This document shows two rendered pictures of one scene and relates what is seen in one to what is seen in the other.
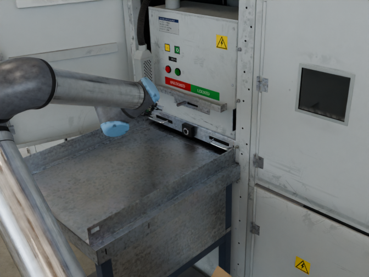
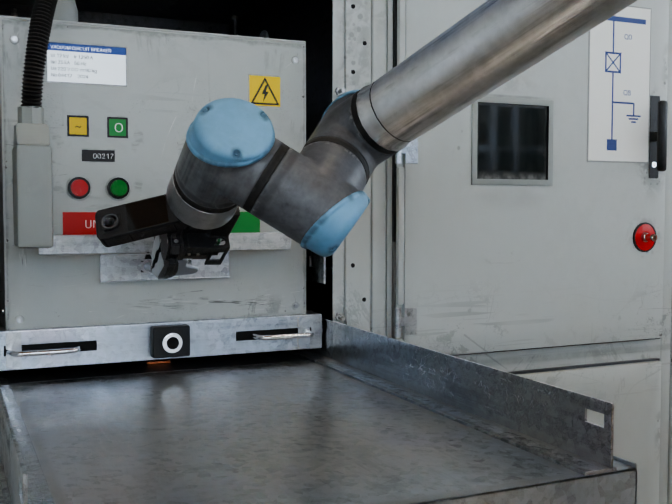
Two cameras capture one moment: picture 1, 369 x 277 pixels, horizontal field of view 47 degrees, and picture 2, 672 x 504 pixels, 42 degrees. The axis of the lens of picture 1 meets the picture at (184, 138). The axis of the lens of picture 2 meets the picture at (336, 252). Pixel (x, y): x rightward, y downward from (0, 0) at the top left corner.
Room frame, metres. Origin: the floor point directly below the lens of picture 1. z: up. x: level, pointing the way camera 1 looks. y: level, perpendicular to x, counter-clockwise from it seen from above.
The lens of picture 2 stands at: (0.99, 1.19, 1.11)
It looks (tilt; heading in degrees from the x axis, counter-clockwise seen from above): 3 degrees down; 289
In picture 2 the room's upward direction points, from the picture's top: straight up
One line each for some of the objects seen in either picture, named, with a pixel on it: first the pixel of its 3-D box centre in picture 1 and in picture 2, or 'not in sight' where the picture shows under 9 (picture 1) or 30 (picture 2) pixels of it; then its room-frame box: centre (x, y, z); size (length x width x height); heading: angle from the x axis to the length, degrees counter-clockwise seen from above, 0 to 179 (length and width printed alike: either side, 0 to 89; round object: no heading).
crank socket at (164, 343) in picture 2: (188, 130); (170, 341); (1.70, -0.02, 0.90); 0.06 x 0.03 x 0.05; 44
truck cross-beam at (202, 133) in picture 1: (194, 127); (165, 338); (1.72, -0.04, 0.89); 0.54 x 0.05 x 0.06; 44
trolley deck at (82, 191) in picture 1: (124, 177); (241, 444); (1.45, 0.24, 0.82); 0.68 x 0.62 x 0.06; 134
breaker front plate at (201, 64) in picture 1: (189, 73); (165, 183); (1.71, -0.03, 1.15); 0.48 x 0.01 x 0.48; 44
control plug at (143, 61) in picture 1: (144, 69); (32, 186); (1.82, 0.16, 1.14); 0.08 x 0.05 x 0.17; 134
